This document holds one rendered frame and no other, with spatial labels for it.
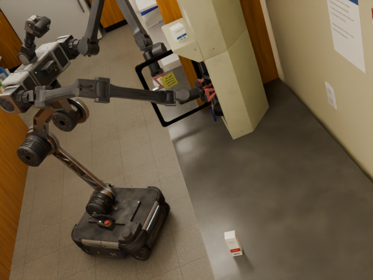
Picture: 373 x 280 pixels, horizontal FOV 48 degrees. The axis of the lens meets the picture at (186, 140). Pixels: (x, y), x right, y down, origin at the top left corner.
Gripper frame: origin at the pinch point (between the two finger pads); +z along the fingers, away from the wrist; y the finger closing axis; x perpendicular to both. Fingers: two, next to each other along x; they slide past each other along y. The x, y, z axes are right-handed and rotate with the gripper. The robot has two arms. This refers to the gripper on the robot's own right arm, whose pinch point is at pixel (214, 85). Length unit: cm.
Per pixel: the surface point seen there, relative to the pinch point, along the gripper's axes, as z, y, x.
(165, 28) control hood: -13.6, 12.5, -32.3
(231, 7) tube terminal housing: 14.3, -8.1, -38.8
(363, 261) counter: 13, -106, 21
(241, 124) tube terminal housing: 4.8, -16.9, 16.2
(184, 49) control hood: -11.8, -15.4, -31.3
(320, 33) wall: 36, -44, -31
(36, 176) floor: -165, 183, 134
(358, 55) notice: 34, -71, -34
